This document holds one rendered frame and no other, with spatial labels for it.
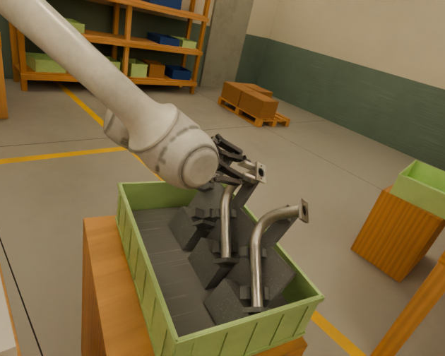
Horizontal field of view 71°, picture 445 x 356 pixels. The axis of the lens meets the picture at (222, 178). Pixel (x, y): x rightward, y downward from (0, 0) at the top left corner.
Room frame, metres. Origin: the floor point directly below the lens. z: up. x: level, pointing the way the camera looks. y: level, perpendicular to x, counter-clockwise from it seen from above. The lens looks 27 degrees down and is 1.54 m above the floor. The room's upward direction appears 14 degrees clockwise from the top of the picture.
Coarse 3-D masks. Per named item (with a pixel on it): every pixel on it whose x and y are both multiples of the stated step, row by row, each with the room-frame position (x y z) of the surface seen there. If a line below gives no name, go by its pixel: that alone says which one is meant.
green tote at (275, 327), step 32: (128, 192) 0.91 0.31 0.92; (160, 192) 0.98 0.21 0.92; (192, 192) 1.05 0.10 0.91; (128, 224) 0.76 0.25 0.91; (128, 256) 0.71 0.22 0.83; (288, 256) 0.74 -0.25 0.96; (288, 288) 0.69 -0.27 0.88; (160, 320) 0.46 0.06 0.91; (256, 320) 0.49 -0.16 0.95; (288, 320) 0.56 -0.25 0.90; (160, 352) 0.43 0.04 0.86; (192, 352) 0.41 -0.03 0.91; (224, 352) 0.47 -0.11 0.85; (256, 352) 0.53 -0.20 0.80
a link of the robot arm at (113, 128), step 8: (104, 120) 0.58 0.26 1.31; (112, 120) 0.55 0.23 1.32; (104, 128) 0.56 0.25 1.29; (112, 128) 0.54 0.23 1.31; (120, 128) 0.54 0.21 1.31; (112, 136) 0.55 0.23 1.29; (120, 136) 0.55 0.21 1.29; (128, 136) 0.55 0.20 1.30; (120, 144) 0.56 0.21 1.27; (128, 144) 0.56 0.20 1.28
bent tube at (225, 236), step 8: (256, 168) 0.79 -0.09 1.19; (264, 168) 0.81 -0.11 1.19; (256, 176) 0.77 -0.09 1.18; (264, 176) 0.80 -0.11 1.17; (240, 184) 0.82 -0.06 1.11; (224, 192) 0.82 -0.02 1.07; (232, 192) 0.82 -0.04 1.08; (224, 200) 0.80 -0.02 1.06; (224, 208) 0.79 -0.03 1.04; (224, 216) 0.77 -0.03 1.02; (224, 224) 0.75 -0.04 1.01; (224, 232) 0.73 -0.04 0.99; (224, 240) 0.71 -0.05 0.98; (224, 248) 0.70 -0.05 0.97; (224, 256) 0.68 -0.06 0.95
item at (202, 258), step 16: (240, 192) 0.84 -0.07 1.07; (240, 208) 0.81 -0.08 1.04; (240, 224) 0.77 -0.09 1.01; (208, 240) 0.77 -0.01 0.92; (240, 240) 0.73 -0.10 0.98; (192, 256) 0.74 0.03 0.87; (208, 256) 0.70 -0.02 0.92; (208, 272) 0.67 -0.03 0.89; (224, 272) 0.67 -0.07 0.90; (208, 288) 0.65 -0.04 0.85
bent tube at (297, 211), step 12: (300, 204) 0.67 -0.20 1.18; (264, 216) 0.70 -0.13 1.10; (276, 216) 0.69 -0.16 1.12; (288, 216) 0.68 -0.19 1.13; (300, 216) 0.65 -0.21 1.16; (264, 228) 0.69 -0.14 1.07; (252, 240) 0.67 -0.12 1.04; (252, 252) 0.64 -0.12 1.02; (252, 264) 0.62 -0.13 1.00; (252, 276) 0.59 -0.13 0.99; (252, 288) 0.57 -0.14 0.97; (252, 300) 0.55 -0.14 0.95
